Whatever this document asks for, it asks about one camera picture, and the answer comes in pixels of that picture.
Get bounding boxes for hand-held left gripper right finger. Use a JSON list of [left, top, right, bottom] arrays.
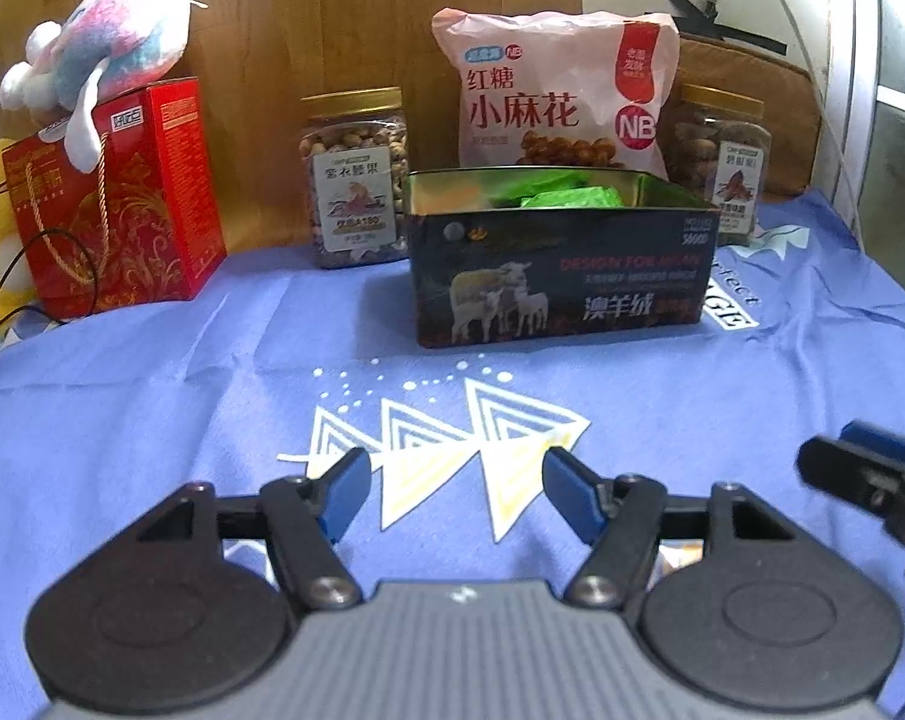
[[542, 448, 798, 611]]

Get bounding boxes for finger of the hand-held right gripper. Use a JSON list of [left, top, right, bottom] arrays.
[[797, 435, 905, 590], [840, 421, 905, 464]]

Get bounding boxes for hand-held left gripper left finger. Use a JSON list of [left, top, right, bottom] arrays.
[[126, 448, 373, 612]]

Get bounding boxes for dark printed tin box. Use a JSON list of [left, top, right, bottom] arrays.
[[403, 169, 721, 351]]

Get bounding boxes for green yellow snack packet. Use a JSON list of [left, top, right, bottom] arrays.
[[488, 171, 590, 205]]

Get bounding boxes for blue printed cloth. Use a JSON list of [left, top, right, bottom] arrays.
[[0, 187, 905, 720]]

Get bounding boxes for light nut jar gold lid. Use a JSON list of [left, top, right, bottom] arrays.
[[298, 86, 410, 269]]

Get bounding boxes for dark nut jar gold lid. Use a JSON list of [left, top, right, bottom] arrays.
[[666, 84, 773, 245]]

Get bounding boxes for brown cushion mat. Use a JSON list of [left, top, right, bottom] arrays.
[[673, 34, 828, 203]]

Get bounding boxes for red gift box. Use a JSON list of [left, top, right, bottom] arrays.
[[2, 77, 227, 318]]

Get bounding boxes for large pink snack bag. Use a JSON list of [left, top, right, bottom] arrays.
[[431, 7, 682, 182]]

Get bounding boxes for wooden board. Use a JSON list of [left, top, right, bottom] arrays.
[[0, 0, 584, 252]]

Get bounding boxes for black tape cross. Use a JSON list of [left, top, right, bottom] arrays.
[[651, 0, 790, 57]]

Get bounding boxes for pastel plush toy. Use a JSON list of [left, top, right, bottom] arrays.
[[0, 0, 205, 172]]

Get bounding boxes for white cable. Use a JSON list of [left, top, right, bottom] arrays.
[[752, 0, 862, 245]]

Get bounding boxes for black cable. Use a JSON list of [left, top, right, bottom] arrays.
[[0, 229, 101, 361]]

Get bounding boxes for white window frame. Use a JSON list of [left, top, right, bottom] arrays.
[[819, 0, 905, 271]]

